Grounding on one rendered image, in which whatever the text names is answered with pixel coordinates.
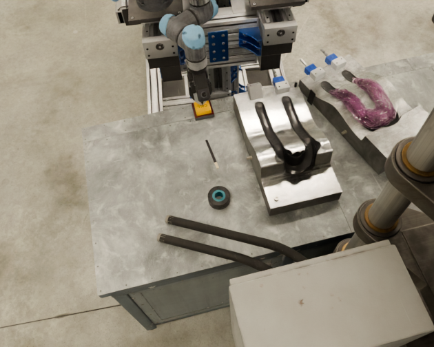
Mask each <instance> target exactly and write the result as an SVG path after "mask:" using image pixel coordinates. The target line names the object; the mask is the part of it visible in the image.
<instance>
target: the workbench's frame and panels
mask: <svg viewBox="0 0 434 347"><path fill-rule="evenodd" d="M354 233H355V232H354ZM354 233H349V234H346V235H341V236H338V237H334V238H329V239H326V240H321V241H318V242H312V243H309V244H304V245H301V246H296V247H293V248H292V249H294V250H296V251H297V252H299V253H300V254H302V255H303V256H305V257H306V258H307V259H308V260H309V259H312V258H315V257H320V256H323V255H328V254H332V253H333V252H334V250H335V248H336V247H337V245H338V244H339V243H340V242H341V241H342V240H345V239H347V238H352V237H353V235H354ZM254 258H255V259H257V260H260V261H261V262H264V263H265V264H268V265H269V266H271V267H273V268H276V267H279V266H284V265H288V264H293V263H296V262H295V261H293V260H292V259H290V258H289V257H287V256H285V255H283V254H281V253H279V252H273V253H268V254H265V255H260V256H257V257H254ZM257 272H259V271H258V270H256V269H254V268H252V267H250V266H247V265H245V264H241V263H239V262H232V263H229V264H224V265H221V266H216V267H213V268H210V269H205V270H201V271H196V272H193V273H188V274H185V275H179V276H176V277H171V278H168V279H165V280H160V281H157V282H152V283H149V284H144V285H140V286H135V287H132V288H127V289H124V290H121V291H116V292H113V293H108V294H104V295H99V297H100V298H103V297H108V296H112V297H113V298H114V299H115V300H116V301H117V302H118V303H119V304H120V305H121V306H122V307H123V308H124V309H125V310H126V311H127V312H128V313H129V314H130V315H132V316H133V317H134V318H135V319H136V320H137V321H138V322H139V323H140V324H141V325H142V326H143V327H144V328H145V329H146V330H153V329H155V328H157V327H156V325H159V324H164V323H167V322H171V321H174V320H177V319H182V318H186V317H191V316H193V315H198V314H201V313H206V312H209V311H214V310H217V309H220V308H225V307H228V306H230V304H229V286H230V284H229V280H230V279H233V278H236V277H241V276H244V275H249V274H252V273H257Z"/></svg>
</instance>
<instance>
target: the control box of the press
mask: <svg viewBox="0 0 434 347"><path fill-rule="evenodd" d="M229 284H230V286H229V304H230V314H231V331H232V334H233V337H234V343H235V346H236V347H400V346H402V345H405V344H407V343H409V342H411V341H413V340H415V339H418V338H420V337H423V336H425V335H427V334H429V333H432V332H434V325H433V323H432V321H431V318H430V316H429V314H428V312H427V310H426V308H425V306H424V304H423V302H422V299H421V297H420V295H419V293H418V291H417V289H416V287H415V285H414V283H413V280H412V279H411V276H410V275H409V272H408V271H407V269H406V267H405V265H404V262H403V260H402V258H401V256H400V254H399V252H398V250H397V248H396V246H395V245H391V243H390V242H389V240H383V241H380V242H375V243H372V244H367V245H364V246H359V247H355V248H352V249H348V250H345V251H340V252H337V253H332V254H328V255H323V256H320V257H315V258H312V259H309V260H304V261H301V262H296V263H293V264H288V265H284V266H279V267H276V268H273V269H268V270H265V271H260V272H257V273H252V274H249V275H244V276H241V277H236V278H233V279H230V280H229Z"/></svg>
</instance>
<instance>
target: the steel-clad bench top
mask: <svg viewBox="0 0 434 347"><path fill-rule="evenodd" d="M364 68H365V69H366V70H367V71H369V72H372V73H374V74H379V75H381V76H383V77H385V78H387V79H388V80H389V81H390V82H391V84H392V85H393V86H394V88H395V89H396V90H397V91H398V93H399V94H400V96H401V97H402V98H403V99H404V101H405V102H406V103H407V104H408V105H409V106H410V107H411V108H413V109H414V108H416V107H418V106H421V107H422V108H423V109H424V110H425V111H426V112H428V113H429V114H430V113H431V111H432V110H433V108H434V53H430V54H424V55H420V56H414V57H411V58H407V59H401V60H398V61H391V62H388V63H382V64H379V65H372V66H369V67H364ZM302 95H303V97H304V100H305V103H306V104H307V107H308V109H309V112H310V114H311V117H312V119H313V121H314V123H315V124H316V125H317V126H318V128H319V129H320V130H321V131H322V132H323V133H324V135H325V136H326V137H327V138H328V140H329V142H330V145H331V148H332V150H333V153H332V157H331V167H332V170H333V172H334V174H335V176H336V178H337V180H338V183H339V185H340V188H341V190H342V194H341V196H340V199H339V200H334V201H330V202H326V203H322V204H317V205H314V206H310V207H305V208H302V209H297V210H294V211H288V212H285V213H280V214H277V215H271V216H269V213H268V210H267V207H266V204H265V201H264V198H263V196H262V192H261V190H260V186H259V184H258V180H257V177H256V174H255V171H254V168H253V165H252V163H251V160H250V159H249V160H247V157H248V156H249V153H248V151H247V147H246V144H245V141H244V138H243V136H242V132H241V130H240V126H239V124H238V120H237V118H236V114H235V111H234V96H229V97H225V98H219V99H216V100H212V101H211V105H212V108H213V111H214V117H213V118H206V119H203V120H197V121H196V120H195V117H194V113H193V109H192V105H187V106H184V107H177V108H174V109H168V110H165V111H161V112H155V113H151V114H146V115H142V116H136V117H132V118H126V119H123V120H117V121H113V122H110V123H104V124H100V125H95V126H91V127H85V128H81V130H82V138H83V151H84V159H85V173H86V180H87V194H88V202H89V210H90V223H91V231H92V245H93V252H94V266H95V273H96V287H97V295H98V296H99V295H104V294H108V293H113V292H116V291H121V290H124V289H127V288H132V287H135V286H140V285H144V284H149V283H152V282H157V281H160V280H165V279H168V278H171V277H176V276H179V275H185V274H188V273H193V272H196V271H201V270H205V269H210V268H213V267H216V266H221V265H224V264H229V263H232V262H234V261H232V260H227V259H224V258H221V257H216V256H213V255H208V254H205V253H200V252H197V251H193V250H189V249H184V248H181V247H178V246H174V245H170V244H166V243H162V242H158V241H157V235H158V234H159V233H163V234H166V235H171V236H174V237H177V238H182V239H186V240H191V241H194V242H199V243H202V244H207V245H210V246H215V247H218V248H222V249H227V250H230V251H235V252H237V253H242V254H244V255H248V256H250V257H257V256H260V255H265V254H268V253H273V252H276V251H273V250H270V249H266V248H262V247H259V246H254V245H252V244H247V243H244V242H239V241H235V240H230V239H227V238H222V237H219V236H216V235H211V234H208V233H203V232H200V231H195V230H191V229H186V228H183V227H178V226H175V225H172V224H168V223H166V222H165V218H166V216H167V215H172V216H175V217H178V218H183V219H186V220H192V221H195V222H200V223H203V224H209V225H212V226H215V227H220V228H224V229H229V230H232V231H237V232H241V233H246V234H249V235H254V236H258V237H261V238H266V239H269V240H273V241H276V242H279V243H282V244H284V245H287V246H289V247H290V248H293V247H296V246H301V245H304V244H309V243H312V242H318V241H321V240H326V239H329V238H334V237H338V236H341V235H346V234H349V233H354V232H355V231H354V228H353V218H354V215H355V213H356V211H357V210H358V208H359V207H360V205H361V204H362V203H363V202H365V201H367V200H370V199H374V198H377V197H378V195H379V194H380V192H381V190H382V189H383V187H384V186H385V184H386V182H387V181H388V179H387V177H386V174H385V171H384V172H383V173H381V174H380V175H378V173H377V172H376V171H375V170H374V169H373V168H372V167H371V166H370V165H369V164H368V162H367V161H366V160H365V159H363V157H361V155H360V154H359V153H358V152H357V151H356V150H355V149H354V148H353V147H352V146H351V145H350V143H349V142H348V141H347V140H346V139H345V138H344V137H343V136H342V135H341V133H340V132H339V131H338V130H337V129H336V128H335V127H334V126H333V125H332V124H331V123H330V122H329V121H328V120H327V119H326V118H325V117H324V116H323V115H322V113H321V112H320V111H319V110H318V109H317V108H316V107H315V106H314V105H313V103H312V105H310V104H309V102H308V101H307V97H306V96H305V95H304V94H303V93H302ZM205 140H208V142H209V145H210V147H211V150H212V151H213V154H214V157H215V159H216V162H217V163H218V166H219V168H218V169H217V168H216V166H215V164H214V161H213V158H212V156H211V154H210V152H209V149H208V146H207V143H206V142H205ZM216 186H223V187H225V188H227V189H228V191H229V193H230V203H229V205H228V206H227V207H226V208H224V209H221V210H217V209H214V208H212V207H211V206H210V205H209V202H208V197H207V196H208V193H209V190H210V189H211V188H213V187H216Z"/></svg>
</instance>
